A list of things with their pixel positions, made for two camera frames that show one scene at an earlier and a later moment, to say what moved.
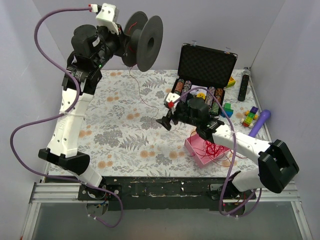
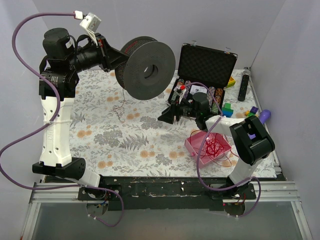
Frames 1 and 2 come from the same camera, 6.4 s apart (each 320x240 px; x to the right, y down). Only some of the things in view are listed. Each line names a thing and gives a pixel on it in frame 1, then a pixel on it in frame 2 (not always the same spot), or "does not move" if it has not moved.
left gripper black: [119, 43] to [104, 53]
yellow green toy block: [231, 82] does not move
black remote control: [244, 85] does not move
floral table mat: [121, 138] does not move
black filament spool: [145, 41] to [150, 70]
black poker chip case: [200, 67] does not move
